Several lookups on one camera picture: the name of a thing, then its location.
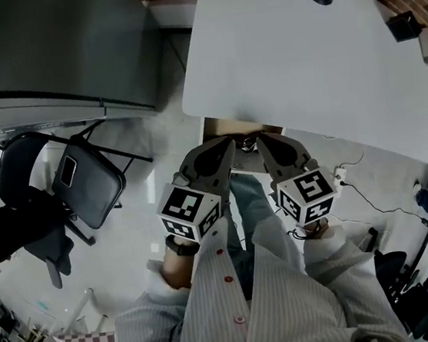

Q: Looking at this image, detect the person's left forearm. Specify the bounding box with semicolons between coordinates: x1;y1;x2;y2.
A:
156;231;207;294

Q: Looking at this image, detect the wooden drawer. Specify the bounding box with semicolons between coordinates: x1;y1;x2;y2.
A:
198;107;291;184

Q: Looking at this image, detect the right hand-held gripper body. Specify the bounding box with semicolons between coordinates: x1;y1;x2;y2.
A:
266;155;341;231

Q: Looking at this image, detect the grey metal cabinet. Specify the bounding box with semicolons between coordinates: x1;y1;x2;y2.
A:
0;0;171;135

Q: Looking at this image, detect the black wristband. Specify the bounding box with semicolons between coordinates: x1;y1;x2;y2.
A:
163;231;203;260

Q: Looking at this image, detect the black smartphone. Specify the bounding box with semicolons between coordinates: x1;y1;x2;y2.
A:
56;154;81;189

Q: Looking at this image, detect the grey striped shirt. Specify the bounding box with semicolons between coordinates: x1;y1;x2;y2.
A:
99;198;410;342

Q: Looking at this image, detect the black office chair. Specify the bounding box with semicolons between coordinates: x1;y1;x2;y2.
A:
0;185;101;298
373;242;428;342

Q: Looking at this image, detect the black wrist cord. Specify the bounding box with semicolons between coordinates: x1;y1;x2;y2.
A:
286;221;323;241

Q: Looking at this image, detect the white power strip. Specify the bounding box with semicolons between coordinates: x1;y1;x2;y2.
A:
329;163;350;188

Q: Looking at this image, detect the long black cable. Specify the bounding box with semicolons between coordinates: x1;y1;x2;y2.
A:
340;170;428;233

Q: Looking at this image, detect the white cable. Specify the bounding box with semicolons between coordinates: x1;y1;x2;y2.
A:
323;131;367;171

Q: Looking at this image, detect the small black box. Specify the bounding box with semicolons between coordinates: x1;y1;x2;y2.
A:
383;8;424;44

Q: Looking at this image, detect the person's right forearm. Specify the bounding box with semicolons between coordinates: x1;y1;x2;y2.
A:
300;217;336;241

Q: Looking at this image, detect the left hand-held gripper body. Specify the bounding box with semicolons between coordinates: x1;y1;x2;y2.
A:
151;164;237;248

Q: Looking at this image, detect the black folding chair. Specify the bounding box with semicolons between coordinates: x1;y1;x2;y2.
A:
0;114;163;241

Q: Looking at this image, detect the white desk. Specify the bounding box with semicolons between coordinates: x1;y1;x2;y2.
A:
168;0;428;201

